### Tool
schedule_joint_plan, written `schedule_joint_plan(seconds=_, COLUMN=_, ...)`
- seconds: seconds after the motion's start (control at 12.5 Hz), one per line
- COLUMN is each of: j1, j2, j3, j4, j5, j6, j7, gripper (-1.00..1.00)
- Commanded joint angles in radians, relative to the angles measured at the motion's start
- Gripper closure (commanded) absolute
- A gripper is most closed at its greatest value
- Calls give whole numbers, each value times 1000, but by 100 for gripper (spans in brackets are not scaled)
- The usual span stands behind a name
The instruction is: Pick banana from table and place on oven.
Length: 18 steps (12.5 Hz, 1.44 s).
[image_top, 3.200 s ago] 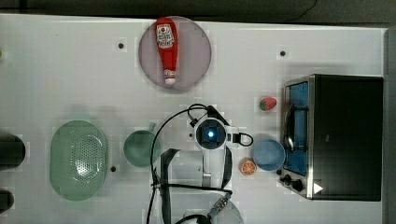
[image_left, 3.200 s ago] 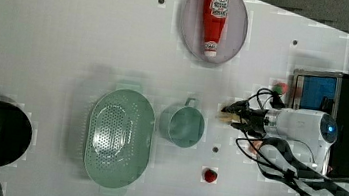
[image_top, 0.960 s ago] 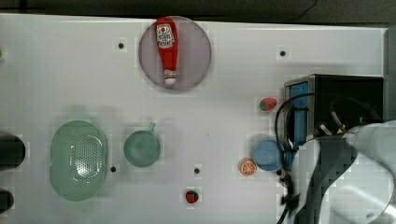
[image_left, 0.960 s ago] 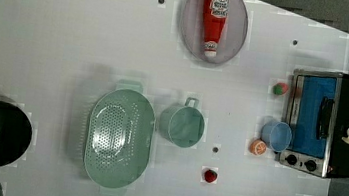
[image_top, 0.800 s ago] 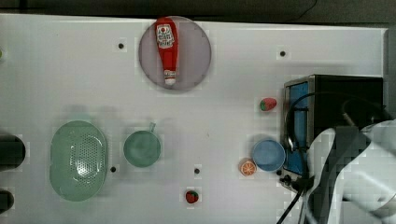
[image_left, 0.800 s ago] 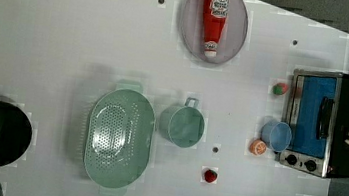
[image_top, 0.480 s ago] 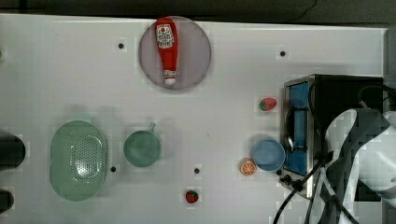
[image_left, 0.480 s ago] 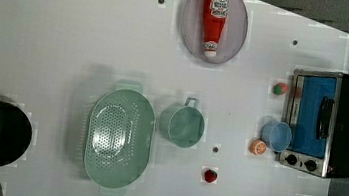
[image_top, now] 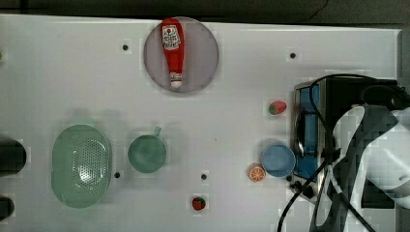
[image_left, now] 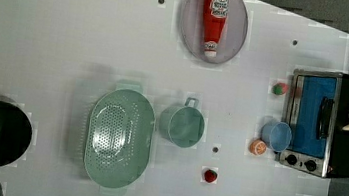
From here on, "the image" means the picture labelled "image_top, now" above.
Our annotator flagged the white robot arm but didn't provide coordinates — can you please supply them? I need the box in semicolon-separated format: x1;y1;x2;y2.
309;105;409;232

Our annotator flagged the plush strawberry near oven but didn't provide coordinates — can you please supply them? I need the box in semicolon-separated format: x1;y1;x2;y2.
269;101;287;115

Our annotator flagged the grey round plate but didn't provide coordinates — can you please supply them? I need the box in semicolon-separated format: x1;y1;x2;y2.
143;16;220;93

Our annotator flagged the plush orange slice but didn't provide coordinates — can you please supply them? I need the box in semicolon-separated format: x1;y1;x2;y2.
248;165;266;183

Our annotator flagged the blue bowl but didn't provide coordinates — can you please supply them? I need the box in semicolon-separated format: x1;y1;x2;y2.
260;144;296;178

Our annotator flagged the plush strawberry near table edge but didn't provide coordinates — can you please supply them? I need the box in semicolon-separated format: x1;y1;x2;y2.
191;196;206;211

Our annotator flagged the red plush ketchup bottle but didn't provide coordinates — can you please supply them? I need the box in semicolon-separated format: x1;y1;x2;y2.
161;17;185;89

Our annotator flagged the green oval colander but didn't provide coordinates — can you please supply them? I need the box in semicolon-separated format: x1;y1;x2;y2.
51;125;112;209

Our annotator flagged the green cup with handle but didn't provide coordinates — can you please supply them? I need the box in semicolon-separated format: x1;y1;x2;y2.
128;127;167;173

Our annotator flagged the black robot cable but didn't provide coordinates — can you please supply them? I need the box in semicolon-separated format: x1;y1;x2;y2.
277;73;410;232

